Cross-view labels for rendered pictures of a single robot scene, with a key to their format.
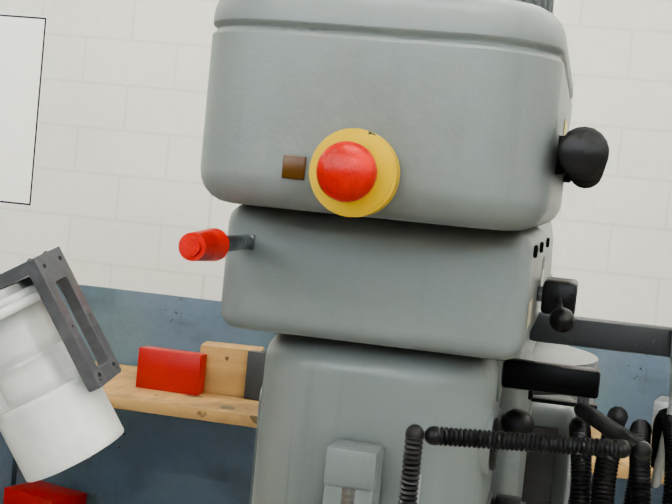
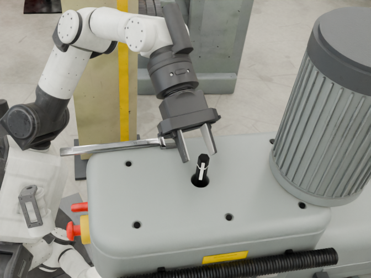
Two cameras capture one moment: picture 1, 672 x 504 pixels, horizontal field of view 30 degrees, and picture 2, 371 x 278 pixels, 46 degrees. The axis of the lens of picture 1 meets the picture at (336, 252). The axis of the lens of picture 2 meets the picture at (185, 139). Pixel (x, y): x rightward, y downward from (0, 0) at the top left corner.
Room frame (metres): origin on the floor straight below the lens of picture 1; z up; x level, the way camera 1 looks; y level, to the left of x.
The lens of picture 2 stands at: (0.79, -0.52, 2.56)
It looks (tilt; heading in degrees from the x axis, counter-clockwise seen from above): 46 degrees down; 62
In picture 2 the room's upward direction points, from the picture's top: 7 degrees clockwise
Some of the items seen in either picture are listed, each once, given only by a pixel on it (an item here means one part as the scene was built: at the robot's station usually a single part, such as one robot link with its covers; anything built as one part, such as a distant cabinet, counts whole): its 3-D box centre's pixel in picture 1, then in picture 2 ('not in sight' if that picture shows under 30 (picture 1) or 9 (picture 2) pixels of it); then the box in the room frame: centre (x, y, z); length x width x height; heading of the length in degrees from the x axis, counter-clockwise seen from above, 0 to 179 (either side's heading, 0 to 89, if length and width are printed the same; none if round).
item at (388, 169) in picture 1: (354, 173); (86, 229); (0.85, -0.01, 1.76); 0.06 x 0.02 x 0.06; 79
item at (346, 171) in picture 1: (348, 172); (74, 230); (0.83, 0.00, 1.76); 0.04 x 0.03 x 0.04; 79
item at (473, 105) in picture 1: (412, 124); (202, 202); (1.09, -0.06, 1.81); 0.47 x 0.26 x 0.16; 169
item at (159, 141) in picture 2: not in sight; (120, 145); (0.96, 0.08, 1.89); 0.24 x 0.04 x 0.01; 171
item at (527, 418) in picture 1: (517, 425); not in sight; (1.13, -0.18, 1.55); 0.03 x 0.03 x 0.03
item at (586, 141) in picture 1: (580, 163); (227, 269); (1.09, -0.20, 1.79); 0.45 x 0.04 x 0.04; 169
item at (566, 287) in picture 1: (554, 303); not in sight; (1.12, -0.20, 1.66); 0.12 x 0.04 x 0.04; 169
